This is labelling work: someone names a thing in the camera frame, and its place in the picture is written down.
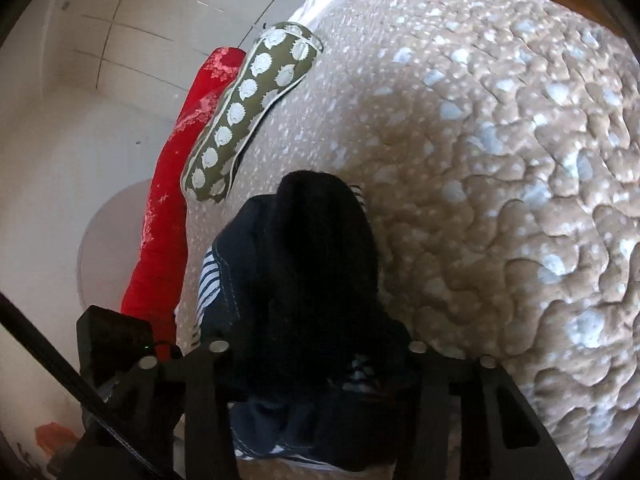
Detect red floral blanket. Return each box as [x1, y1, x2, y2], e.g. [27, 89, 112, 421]
[120, 47, 248, 348]

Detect white bed sheet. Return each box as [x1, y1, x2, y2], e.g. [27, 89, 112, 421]
[292, 0, 351, 28]

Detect orange object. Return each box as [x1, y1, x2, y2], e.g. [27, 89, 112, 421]
[35, 422, 83, 461]

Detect black cable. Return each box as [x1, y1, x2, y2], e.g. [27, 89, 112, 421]
[0, 292, 168, 480]

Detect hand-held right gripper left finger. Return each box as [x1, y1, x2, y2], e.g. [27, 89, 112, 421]
[60, 340, 236, 480]

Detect cream rounded headboard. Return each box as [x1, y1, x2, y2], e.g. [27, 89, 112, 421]
[75, 178, 156, 311]

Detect beige quilted bedspread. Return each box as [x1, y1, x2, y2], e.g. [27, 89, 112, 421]
[175, 0, 640, 480]

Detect navy frog print pants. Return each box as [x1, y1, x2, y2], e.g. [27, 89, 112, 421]
[192, 170, 426, 473]

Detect white glossy wardrobe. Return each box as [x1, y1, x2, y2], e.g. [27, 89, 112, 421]
[65, 0, 351, 91]

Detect olive white-dotted pillow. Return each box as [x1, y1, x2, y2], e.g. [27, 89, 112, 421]
[181, 22, 325, 204]

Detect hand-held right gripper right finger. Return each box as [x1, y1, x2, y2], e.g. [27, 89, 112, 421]
[407, 341, 576, 480]

